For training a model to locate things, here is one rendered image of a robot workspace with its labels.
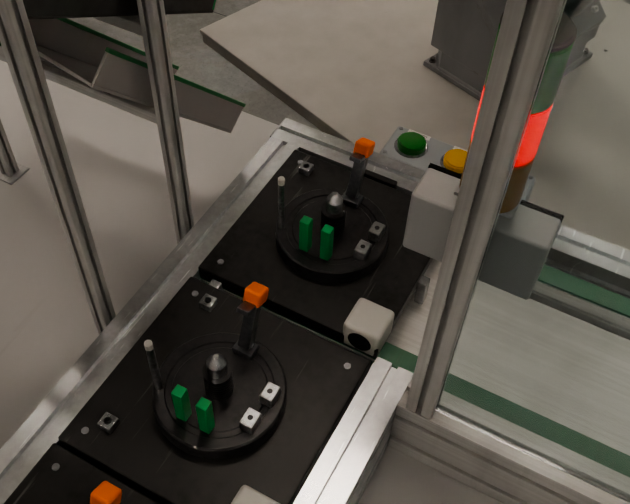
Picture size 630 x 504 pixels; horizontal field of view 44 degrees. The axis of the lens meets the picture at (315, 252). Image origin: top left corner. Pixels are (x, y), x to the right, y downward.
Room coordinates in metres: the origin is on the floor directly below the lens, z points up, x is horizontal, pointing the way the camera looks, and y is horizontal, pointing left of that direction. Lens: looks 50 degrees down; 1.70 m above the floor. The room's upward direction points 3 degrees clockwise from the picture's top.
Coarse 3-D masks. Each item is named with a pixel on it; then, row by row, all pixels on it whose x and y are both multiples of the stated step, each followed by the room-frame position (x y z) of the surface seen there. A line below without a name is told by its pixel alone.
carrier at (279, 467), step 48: (192, 288) 0.54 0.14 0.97; (144, 336) 0.47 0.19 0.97; (192, 336) 0.47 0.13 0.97; (288, 336) 0.48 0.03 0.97; (144, 384) 0.41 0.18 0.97; (192, 384) 0.40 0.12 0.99; (240, 384) 0.40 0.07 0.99; (288, 384) 0.42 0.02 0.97; (336, 384) 0.42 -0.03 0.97; (96, 432) 0.35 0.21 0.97; (144, 432) 0.35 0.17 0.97; (192, 432) 0.35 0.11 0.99; (240, 432) 0.35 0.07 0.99; (288, 432) 0.36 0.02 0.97; (144, 480) 0.30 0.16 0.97; (192, 480) 0.31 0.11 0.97; (240, 480) 0.31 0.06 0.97; (288, 480) 0.31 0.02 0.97
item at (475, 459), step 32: (224, 288) 0.56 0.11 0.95; (288, 320) 0.52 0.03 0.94; (416, 320) 0.55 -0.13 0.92; (384, 352) 0.48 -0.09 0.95; (416, 352) 0.50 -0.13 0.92; (416, 416) 0.39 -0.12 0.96; (416, 448) 0.39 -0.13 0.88; (448, 448) 0.38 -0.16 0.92; (480, 448) 0.36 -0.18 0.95; (512, 448) 0.36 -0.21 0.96; (480, 480) 0.36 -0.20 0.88; (512, 480) 0.34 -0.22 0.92; (544, 480) 0.33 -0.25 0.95; (576, 480) 0.33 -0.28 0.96
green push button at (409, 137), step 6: (408, 132) 0.83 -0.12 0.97; (414, 132) 0.83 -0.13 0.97; (402, 138) 0.82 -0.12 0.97; (408, 138) 0.82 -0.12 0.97; (414, 138) 0.82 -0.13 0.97; (420, 138) 0.82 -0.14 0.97; (402, 144) 0.80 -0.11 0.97; (408, 144) 0.81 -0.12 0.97; (414, 144) 0.81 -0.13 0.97; (420, 144) 0.81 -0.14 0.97; (402, 150) 0.80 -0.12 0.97; (408, 150) 0.80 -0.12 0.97; (414, 150) 0.80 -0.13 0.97; (420, 150) 0.80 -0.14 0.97
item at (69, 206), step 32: (0, 0) 0.52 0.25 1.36; (160, 0) 0.68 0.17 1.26; (0, 32) 0.52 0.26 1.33; (160, 32) 0.67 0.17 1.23; (32, 64) 0.53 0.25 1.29; (160, 64) 0.67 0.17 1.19; (32, 96) 0.52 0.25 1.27; (160, 96) 0.67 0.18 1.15; (0, 128) 0.82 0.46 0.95; (32, 128) 0.52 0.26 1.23; (160, 128) 0.67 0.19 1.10; (0, 160) 0.82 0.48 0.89; (64, 160) 0.53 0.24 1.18; (64, 192) 0.52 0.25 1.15; (64, 224) 0.52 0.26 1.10; (192, 224) 0.68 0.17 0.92; (96, 256) 0.53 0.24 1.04; (96, 288) 0.52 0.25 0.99; (96, 320) 0.52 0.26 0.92
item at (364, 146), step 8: (360, 144) 0.69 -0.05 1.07; (368, 144) 0.69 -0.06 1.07; (360, 152) 0.69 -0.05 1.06; (368, 152) 0.68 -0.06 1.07; (352, 160) 0.67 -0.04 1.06; (360, 160) 0.67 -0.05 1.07; (352, 168) 0.68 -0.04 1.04; (360, 168) 0.68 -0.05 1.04; (352, 176) 0.68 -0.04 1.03; (360, 176) 0.68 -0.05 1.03; (352, 184) 0.68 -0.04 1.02; (360, 184) 0.68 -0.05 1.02; (352, 192) 0.67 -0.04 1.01
